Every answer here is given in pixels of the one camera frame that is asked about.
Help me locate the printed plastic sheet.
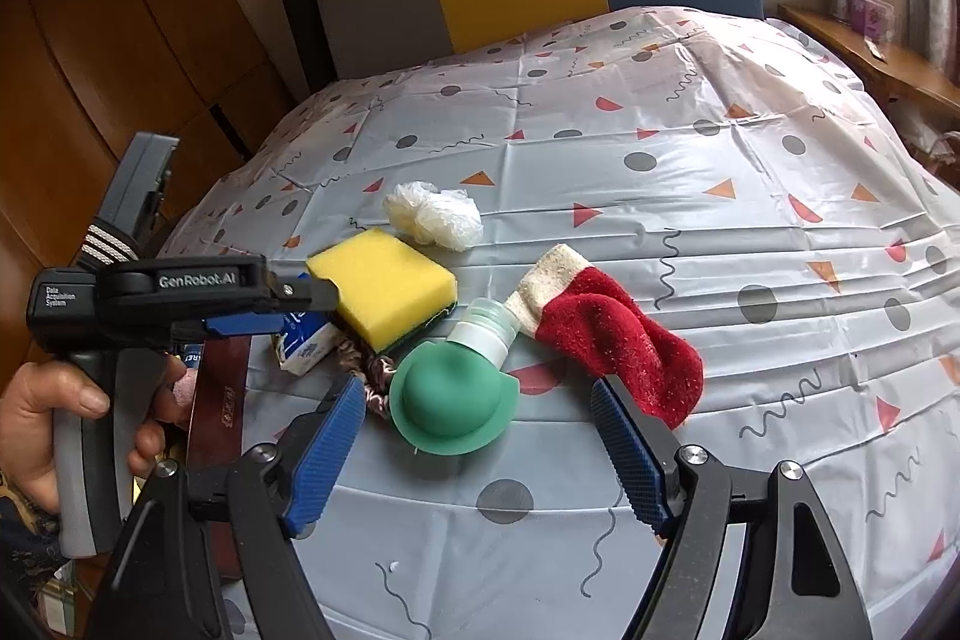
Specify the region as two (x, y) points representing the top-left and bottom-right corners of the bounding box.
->
(157, 2), (960, 640)

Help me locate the gold metal tin box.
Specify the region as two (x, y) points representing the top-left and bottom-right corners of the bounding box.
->
(161, 336), (254, 585)

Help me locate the purple small box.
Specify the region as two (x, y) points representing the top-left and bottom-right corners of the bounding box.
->
(851, 0), (896, 41)

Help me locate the blue tissue packet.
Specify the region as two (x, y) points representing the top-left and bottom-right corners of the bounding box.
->
(271, 271), (346, 375)

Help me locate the yellow sponge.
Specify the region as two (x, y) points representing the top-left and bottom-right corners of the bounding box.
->
(305, 227), (458, 356)

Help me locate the striped hair scrunchie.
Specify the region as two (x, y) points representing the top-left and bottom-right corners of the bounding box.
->
(334, 340), (398, 420)

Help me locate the wooden wardrobe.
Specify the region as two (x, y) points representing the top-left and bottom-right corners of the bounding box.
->
(0, 0), (301, 401)

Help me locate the person's left hand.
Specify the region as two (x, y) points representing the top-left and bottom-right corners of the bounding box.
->
(0, 355), (188, 498)

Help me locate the wooden shelf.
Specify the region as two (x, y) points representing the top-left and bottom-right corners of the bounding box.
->
(778, 2), (960, 116)

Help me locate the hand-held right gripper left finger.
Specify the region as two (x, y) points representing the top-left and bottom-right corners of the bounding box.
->
(86, 372), (368, 640)

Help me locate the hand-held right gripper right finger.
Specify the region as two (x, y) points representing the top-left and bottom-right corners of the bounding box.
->
(589, 376), (875, 640)

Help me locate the clear plastic bag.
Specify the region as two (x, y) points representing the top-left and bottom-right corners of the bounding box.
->
(382, 181), (485, 253)

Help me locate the green hat-shaped bottle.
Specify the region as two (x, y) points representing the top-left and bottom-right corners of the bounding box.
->
(388, 299), (522, 457)

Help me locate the red sock with cream cuff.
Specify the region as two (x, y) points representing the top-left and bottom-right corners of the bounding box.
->
(504, 244), (706, 431)

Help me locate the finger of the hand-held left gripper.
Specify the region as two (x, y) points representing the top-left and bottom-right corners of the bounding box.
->
(264, 269), (344, 316)
(172, 310), (297, 342)

